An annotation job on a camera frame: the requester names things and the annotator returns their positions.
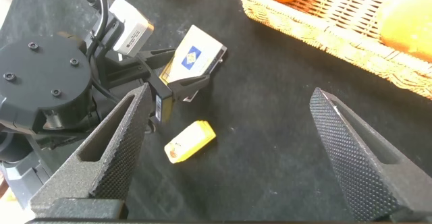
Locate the dark grey robot chassis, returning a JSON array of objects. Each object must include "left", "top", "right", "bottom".
[{"left": 0, "top": 149, "right": 51, "bottom": 211}]

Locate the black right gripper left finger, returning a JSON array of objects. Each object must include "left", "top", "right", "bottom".
[{"left": 29, "top": 83, "right": 153, "bottom": 218}]

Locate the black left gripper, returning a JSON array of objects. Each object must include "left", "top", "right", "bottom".
[{"left": 138, "top": 47, "right": 211, "bottom": 124}]

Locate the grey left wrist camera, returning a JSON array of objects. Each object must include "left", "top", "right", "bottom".
[{"left": 108, "top": 0, "right": 155, "bottom": 58}]

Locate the wicker basket with food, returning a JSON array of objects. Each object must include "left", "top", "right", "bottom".
[{"left": 226, "top": 0, "right": 432, "bottom": 100}]

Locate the small yellow block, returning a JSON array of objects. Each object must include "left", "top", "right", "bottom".
[{"left": 164, "top": 119, "right": 217, "bottom": 165}]

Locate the playing card box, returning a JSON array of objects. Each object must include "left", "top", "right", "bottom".
[{"left": 158, "top": 24, "right": 228, "bottom": 85}]

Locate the brown bread bun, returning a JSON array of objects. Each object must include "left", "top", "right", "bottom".
[{"left": 376, "top": 0, "right": 432, "bottom": 63}]

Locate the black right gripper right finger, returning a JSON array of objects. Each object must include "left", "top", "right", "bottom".
[{"left": 309, "top": 87, "right": 432, "bottom": 222}]

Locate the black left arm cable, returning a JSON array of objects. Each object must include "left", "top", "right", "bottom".
[{"left": 80, "top": 0, "right": 111, "bottom": 103}]

